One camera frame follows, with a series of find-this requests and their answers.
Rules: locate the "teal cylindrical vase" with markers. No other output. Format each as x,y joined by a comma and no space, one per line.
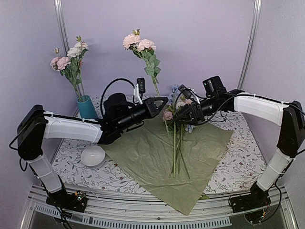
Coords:
86,108

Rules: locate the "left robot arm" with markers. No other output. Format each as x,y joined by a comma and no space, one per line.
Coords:
120,115

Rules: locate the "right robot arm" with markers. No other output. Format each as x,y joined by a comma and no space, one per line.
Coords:
288,117

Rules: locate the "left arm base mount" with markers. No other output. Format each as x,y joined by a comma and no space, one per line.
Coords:
76,201

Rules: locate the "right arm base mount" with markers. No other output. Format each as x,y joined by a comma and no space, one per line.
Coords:
250,201

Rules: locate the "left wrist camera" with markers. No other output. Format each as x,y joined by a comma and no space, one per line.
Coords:
139,90

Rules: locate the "green tissue paper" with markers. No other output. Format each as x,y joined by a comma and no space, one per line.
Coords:
146,155

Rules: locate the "aluminium front rail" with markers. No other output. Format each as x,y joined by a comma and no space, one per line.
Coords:
120,210

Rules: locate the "pink flower stem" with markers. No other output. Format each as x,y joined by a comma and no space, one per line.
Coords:
60,63
144,49

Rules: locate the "blue flower stem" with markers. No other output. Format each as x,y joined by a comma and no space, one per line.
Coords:
175,131

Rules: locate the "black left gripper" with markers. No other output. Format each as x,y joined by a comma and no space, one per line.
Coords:
152,109

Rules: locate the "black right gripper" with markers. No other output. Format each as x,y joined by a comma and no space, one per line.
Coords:
195,113

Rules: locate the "white bowl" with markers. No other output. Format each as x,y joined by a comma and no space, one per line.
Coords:
93,157

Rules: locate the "white flower stem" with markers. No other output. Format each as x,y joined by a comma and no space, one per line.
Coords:
76,55

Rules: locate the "floral patterned table mat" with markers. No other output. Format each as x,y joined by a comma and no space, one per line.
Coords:
237,170

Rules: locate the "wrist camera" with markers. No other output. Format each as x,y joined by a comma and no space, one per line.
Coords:
188,93
139,90

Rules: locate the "right aluminium frame post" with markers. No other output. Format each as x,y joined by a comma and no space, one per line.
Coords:
250,44

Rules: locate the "beige printed ribbon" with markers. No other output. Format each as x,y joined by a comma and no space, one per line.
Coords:
239,141

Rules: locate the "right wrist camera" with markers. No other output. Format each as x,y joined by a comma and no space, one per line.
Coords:
188,93

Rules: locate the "bunch of mixed flowers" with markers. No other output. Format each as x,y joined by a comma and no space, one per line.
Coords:
184,128

